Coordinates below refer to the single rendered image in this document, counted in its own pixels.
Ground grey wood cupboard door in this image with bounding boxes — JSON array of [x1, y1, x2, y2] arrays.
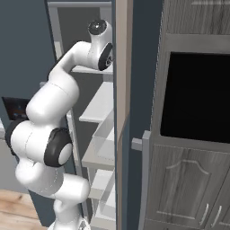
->
[[163, 0, 230, 36]]

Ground grey arched cabinet door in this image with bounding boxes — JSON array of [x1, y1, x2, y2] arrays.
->
[[207, 175, 230, 230], [146, 143, 230, 230]]

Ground dark blue fridge door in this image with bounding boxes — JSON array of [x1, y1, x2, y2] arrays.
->
[[114, 0, 164, 230]]

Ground grey wood tall cabinet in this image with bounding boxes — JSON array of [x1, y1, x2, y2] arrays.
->
[[143, 0, 230, 230]]

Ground silver cabinet door handle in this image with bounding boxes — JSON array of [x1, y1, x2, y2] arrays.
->
[[199, 203, 210, 227], [210, 205, 223, 229]]

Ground clear fridge drawer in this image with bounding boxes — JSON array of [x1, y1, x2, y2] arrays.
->
[[81, 111, 117, 171]]

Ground black built-in oven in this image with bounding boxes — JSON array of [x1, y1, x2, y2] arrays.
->
[[159, 51, 230, 144]]

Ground grey fridge door handle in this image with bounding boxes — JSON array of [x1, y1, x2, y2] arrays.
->
[[130, 129, 152, 230]]

